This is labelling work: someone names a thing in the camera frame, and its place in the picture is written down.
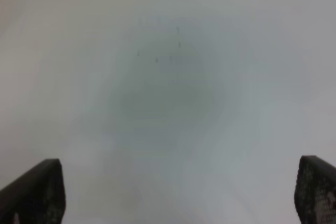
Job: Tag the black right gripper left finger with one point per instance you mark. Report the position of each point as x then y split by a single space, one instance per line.
37 196

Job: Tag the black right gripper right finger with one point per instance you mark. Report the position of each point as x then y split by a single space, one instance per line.
314 195

